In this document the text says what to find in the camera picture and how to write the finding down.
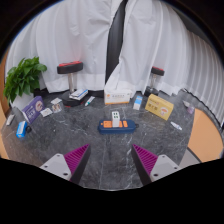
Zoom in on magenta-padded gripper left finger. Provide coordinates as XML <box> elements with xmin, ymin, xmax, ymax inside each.
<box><xmin>39</xmin><ymin>143</ymin><xmax>92</xmax><ymax>185</ymax></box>

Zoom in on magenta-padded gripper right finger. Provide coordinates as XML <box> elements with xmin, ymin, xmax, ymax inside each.
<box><xmin>130</xmin><ymin>143</ymin><xmax>183</xmax><ymax>186</ymax></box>

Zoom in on white block charger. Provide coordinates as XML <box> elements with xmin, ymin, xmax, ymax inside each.
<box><xmin>111</xmin><ymin>110</ymin><xmax>121</xmax><ymax>128</ymax></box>

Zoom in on small white tube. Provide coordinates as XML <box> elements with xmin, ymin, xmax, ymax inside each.
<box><xmin>170</xmin><ymin>121</ymin><xmax>183</xmax><ymax>131</ymax></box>

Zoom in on small blue box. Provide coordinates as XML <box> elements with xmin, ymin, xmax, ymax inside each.
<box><xmin>15</xmin><ymin>120</ymin><xmax>29</xmax><ymax>139</ymax></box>

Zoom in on blue power strip orange sockets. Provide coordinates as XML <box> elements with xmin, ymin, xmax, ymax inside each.
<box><xmin>97</xmin><ymin>119</ymin><xmax>138</xmax><ymax>135</ymax></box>

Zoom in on small white packet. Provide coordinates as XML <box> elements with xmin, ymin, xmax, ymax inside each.
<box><xmin>40</xmin><ymin>107</ymin><xmax>53</xmax><ymax>118</ymax></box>

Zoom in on clear blister pack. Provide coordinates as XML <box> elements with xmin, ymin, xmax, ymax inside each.
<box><xmin>52</xmin><ymin>103</ymin><xmax>64</xmax><ymax>114</ymax></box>

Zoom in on purple box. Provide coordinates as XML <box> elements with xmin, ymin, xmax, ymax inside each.
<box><xmin>21</xmin><ymin>95</ymin><xmax>45</xmax><ymax>125</ymax></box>

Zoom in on yellow tea box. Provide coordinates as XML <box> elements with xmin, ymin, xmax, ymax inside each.
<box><xmin>144</xmin><ymin>93</ymin><xmax>175</xmax><ymax>121</ymax></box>

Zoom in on small white box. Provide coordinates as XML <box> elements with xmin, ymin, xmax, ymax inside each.
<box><xmin>5</xmin><ymin>114</ymin><xmax>16</xmax><ymax>126</ymax></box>

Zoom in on small white card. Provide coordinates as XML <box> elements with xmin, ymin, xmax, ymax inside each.
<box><xmin>50</xmin><ymin>97</ymin><xmax>63</xmax><ymax>105</ymax></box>

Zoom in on small blue white carton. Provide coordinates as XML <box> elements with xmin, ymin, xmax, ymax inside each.
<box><xmin>132</xmin><ymin>95</ymin><xmax>144</xmax><ymax>111</ymax></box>

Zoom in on white green tube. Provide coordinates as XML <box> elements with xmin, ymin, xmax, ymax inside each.
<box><xmin>84</xmin><ymin>95</ymin><xmax>96</xmax><ymax>107</ymax></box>

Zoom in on flat white blue box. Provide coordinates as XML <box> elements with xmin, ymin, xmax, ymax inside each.
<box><xmin>68</xmin><ymin>88</ymin><xmax>89</xmax><ymax>101</ymax></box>

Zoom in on white orange medicine box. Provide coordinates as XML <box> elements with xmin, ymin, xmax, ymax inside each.
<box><xmin>103</xmin><ymin>87</ymin><xmax>133</xmax><ymax>106</ymax></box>

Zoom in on green potted plant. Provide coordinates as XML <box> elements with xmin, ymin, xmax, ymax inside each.
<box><xmin>3</xmin><ymin>56</ymin><xmax>48</xmax><ymax>109</ymax></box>

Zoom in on black stool red seat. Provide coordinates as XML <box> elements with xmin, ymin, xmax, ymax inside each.
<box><xmin>56</xmin><ymin>60</ymin><xmax>86</xmax><ymax>108</ymax></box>
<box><xmin>143</xmin><ymin>66</ymin><xmax>166</xmax><ymax>98</ymax></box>

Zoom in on white curtain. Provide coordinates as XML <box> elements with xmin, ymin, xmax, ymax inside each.
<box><xmin>4</xmin><ymin>0</ymin><xmax>116</xmax><ymax>94</ymax></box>
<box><xmin>104</xmin><ymin>0</ymin><xmax>224</xmax><ymax>125</ymax></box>

